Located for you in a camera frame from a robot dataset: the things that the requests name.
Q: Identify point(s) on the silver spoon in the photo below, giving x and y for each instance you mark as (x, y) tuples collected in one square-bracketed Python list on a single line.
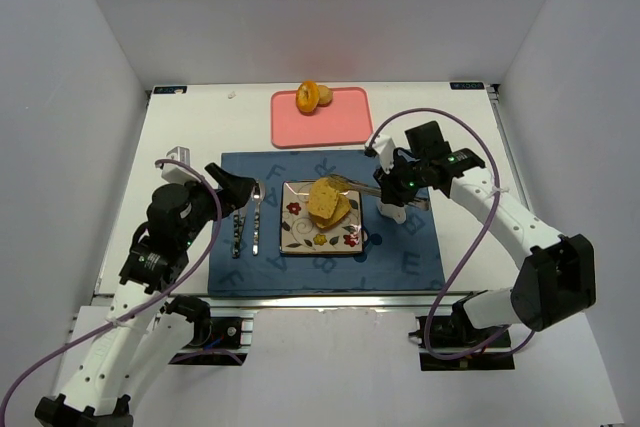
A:
[(258, 196)]

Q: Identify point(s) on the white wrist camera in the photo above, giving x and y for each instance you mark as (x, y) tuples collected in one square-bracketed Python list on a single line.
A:
[(382, 147), (176, 174)]

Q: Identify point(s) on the blue letter-print placemat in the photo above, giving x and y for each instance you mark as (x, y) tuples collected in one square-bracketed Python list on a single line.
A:
[(395, 258)]

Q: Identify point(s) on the square floral ceramic plate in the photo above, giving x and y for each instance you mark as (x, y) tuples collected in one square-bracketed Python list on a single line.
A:
[(303, 234)]

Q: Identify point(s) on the herb bread slice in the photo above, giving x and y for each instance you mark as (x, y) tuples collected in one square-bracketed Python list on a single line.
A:
[(322, 199), (335, 219)]

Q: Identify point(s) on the small round bread bun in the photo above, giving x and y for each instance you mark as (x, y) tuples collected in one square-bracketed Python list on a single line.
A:
[(325, 95)]

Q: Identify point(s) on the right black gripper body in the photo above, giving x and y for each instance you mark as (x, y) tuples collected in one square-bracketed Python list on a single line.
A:
[(391, 187)]

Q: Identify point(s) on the pink plastic tray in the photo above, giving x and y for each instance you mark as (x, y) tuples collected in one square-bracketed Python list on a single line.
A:
[(345, 121)]

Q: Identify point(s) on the silver knife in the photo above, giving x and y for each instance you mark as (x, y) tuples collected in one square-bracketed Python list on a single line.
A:
[(238, 229)]

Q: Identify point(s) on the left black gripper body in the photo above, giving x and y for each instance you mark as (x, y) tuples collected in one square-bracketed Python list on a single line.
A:
[(220, 192)]

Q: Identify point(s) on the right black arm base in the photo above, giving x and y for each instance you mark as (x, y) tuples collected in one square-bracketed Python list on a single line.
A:
[(450, 335)]

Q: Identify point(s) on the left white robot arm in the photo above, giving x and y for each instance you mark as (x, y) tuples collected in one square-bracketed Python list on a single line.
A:
[(145, 327)]

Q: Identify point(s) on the aluminium table frame rail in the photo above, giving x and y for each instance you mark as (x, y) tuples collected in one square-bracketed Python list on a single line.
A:
[(414, 301)]

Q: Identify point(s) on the orange glazed bread roll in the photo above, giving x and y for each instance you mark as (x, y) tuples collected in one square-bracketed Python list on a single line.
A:
[(307, 97)]

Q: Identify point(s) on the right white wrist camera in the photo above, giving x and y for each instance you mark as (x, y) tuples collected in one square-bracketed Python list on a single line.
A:
[(382, 147)]

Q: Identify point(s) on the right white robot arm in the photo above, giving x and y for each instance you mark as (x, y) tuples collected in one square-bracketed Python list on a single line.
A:
[(556, 276)]

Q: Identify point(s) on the silver metal tongs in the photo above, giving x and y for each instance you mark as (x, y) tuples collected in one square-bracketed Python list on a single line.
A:
[(342, 183)]

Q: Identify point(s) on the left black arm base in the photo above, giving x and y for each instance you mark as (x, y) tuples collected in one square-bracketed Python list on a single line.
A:
[(215, 340)]

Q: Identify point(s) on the white ceramic mug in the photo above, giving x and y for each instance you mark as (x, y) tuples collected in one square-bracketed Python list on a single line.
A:
[(396, 213)]

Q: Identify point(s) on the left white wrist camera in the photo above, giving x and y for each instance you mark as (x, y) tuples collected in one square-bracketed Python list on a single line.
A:
[(176, 174)]

